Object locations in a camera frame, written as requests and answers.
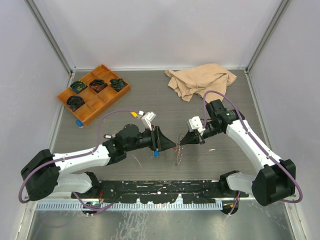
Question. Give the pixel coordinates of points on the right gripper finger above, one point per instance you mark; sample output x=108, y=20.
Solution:
x=191, y=137
x=189, y=141

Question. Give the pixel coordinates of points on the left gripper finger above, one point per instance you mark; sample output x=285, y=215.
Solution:
x=166, y=146
x=164, y=141

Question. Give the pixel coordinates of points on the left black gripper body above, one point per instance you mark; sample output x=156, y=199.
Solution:
x=153, y=143

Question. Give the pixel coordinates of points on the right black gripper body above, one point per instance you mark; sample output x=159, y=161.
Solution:
x=207, y=133

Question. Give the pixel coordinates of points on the large metal keyring strip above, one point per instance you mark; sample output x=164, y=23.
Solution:
x=179, y=152

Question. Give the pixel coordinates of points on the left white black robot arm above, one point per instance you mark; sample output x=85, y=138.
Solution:
x=47, y=173

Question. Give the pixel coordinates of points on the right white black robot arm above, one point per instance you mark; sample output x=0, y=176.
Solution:
x=275, y=177

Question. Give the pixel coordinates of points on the blue tag key centre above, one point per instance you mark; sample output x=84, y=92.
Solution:
x=156, y=154

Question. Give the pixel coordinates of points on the yellow tag key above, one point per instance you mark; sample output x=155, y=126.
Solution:
x=135, y=114

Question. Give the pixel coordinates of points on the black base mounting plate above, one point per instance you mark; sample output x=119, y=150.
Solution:
x=158, y=191

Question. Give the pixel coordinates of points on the black tag key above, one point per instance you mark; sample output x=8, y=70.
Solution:
x=107, y=136

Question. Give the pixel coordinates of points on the beige crumpled cloth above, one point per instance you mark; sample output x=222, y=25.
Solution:
x=200, y=79

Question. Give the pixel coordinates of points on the dark coiled item top right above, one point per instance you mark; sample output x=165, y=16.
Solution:
x=118, y=84

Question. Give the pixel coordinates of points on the dark coiled item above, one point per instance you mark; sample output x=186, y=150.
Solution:
x=74, y=102
x=78, y=86
x=118, y=84
x=98, y=85

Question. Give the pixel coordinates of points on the blue tag key by tray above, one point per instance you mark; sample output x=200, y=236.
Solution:
x=79, y=123

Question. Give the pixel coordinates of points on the dark coiled item top middle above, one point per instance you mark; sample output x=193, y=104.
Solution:
x=98, y=85

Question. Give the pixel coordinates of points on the orange compartment tray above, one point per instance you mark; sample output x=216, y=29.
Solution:
x=95, y=103

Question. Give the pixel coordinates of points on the dark coiled item bottom left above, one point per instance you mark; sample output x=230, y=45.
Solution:
x=74, y=102

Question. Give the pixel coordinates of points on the dark coiled item top left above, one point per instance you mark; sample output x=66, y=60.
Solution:
x=78, y=86

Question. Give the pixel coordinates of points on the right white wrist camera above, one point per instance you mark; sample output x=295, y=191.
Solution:
x=195, y=124

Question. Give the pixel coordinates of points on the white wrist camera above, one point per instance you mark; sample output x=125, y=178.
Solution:
x=147, y=120
x=195, y=124

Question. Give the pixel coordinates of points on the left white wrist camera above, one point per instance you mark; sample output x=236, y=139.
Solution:
x=147, y=120

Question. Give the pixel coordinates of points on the perforated metal cable rail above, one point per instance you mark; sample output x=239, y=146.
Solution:
x=138, y=206

